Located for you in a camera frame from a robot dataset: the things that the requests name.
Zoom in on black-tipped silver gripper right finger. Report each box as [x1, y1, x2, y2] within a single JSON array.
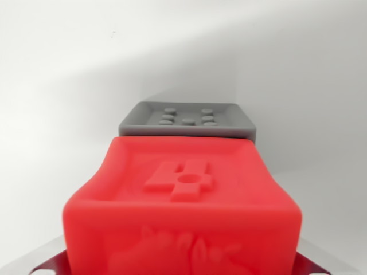
[[292, 237, 348, 275]]

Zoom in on black-tipped silver gripper left finger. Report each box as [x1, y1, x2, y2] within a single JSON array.
[[25, 234, 71, 275]]

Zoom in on red embossed plastic cube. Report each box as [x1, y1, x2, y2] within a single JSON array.
[[62, 136, 303, 275]]

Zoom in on grey embossed plastic cube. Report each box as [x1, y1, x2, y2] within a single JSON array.
[[118, 101, 257, 144]]

